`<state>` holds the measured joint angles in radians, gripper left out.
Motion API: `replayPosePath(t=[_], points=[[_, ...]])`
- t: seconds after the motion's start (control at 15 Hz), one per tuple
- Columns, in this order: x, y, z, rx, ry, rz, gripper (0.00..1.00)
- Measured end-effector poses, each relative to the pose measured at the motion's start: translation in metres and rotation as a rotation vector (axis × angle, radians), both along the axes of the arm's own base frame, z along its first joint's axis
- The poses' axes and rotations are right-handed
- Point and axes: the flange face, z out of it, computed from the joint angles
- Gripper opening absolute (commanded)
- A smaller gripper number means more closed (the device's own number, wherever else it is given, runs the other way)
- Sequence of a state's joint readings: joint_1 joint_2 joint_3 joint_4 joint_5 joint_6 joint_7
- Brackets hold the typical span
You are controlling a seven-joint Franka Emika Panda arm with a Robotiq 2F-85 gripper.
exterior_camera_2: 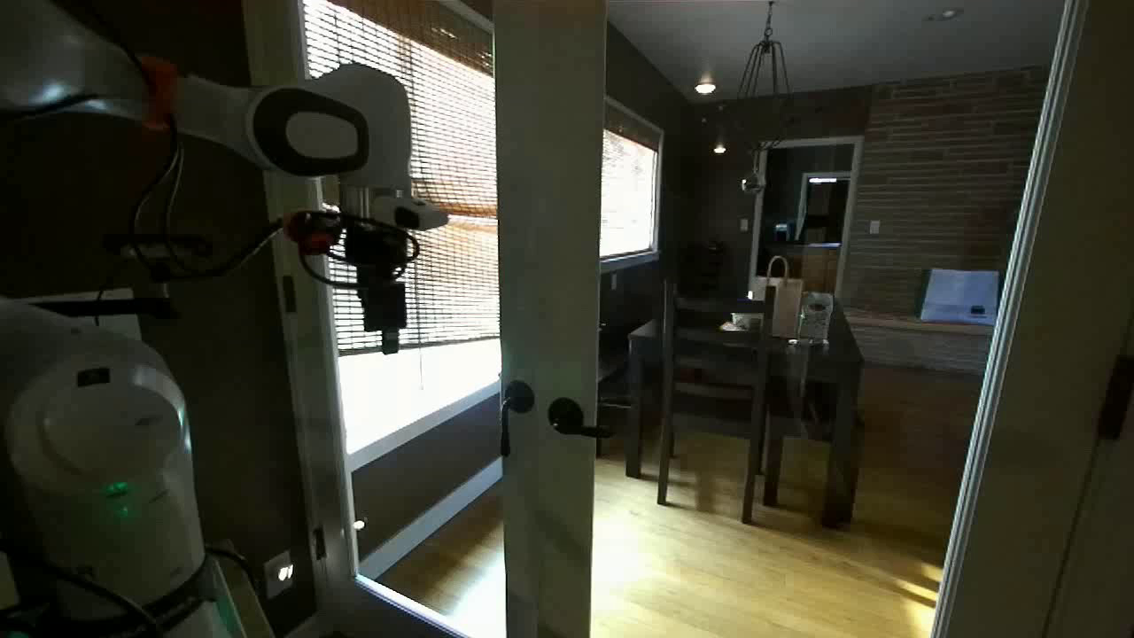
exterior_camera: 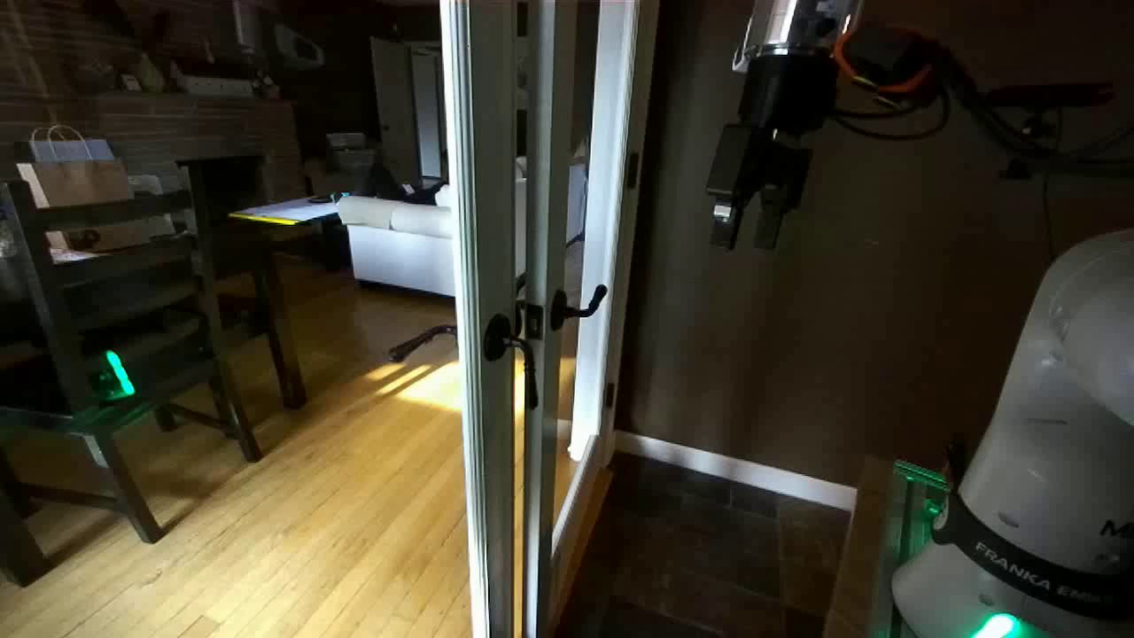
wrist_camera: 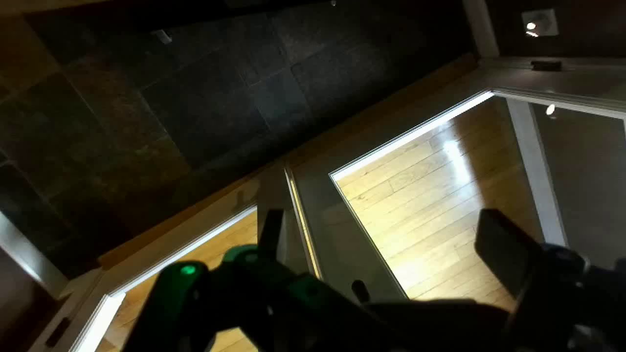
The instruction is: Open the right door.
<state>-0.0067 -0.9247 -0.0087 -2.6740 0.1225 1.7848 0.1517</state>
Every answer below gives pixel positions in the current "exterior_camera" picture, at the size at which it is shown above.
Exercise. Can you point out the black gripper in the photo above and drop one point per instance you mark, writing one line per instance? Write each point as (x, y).
(780, 95)

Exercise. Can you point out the white glass door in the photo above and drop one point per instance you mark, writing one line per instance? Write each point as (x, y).
(545, 179)
(479, 179)

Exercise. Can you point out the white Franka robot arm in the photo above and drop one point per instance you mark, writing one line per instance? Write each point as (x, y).
(1049, 447)

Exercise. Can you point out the black door hinge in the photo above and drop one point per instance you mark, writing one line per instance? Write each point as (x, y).
(612, 396)
(633, 167)

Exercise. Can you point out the black straight door lever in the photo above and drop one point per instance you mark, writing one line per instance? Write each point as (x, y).
(570, 314)

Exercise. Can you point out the white glass door, round rosette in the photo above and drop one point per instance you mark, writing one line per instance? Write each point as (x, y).
(479, 179)

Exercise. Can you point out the white interior door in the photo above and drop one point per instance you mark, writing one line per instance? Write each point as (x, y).
(408, 106)

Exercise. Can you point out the white sofa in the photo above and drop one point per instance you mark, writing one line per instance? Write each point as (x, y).
(401, 235)

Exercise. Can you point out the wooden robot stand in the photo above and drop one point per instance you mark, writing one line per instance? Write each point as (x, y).
(862, 567)

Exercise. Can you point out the dark wooden dining table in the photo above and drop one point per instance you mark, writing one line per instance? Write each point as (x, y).
(280, 340)

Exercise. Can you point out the dark wooden slat chair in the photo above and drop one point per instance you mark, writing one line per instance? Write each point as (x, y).
(143, 411)

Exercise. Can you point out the brown paper bag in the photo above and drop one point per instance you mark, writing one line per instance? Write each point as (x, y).
(71, 183)

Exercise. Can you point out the white paper bag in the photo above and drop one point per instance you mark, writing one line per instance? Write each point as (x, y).
(71, 149)

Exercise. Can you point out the white door frame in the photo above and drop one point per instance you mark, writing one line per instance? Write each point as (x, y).
(643, 72)

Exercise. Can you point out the black camera on mount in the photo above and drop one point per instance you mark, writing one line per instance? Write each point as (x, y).
(1038, 95)

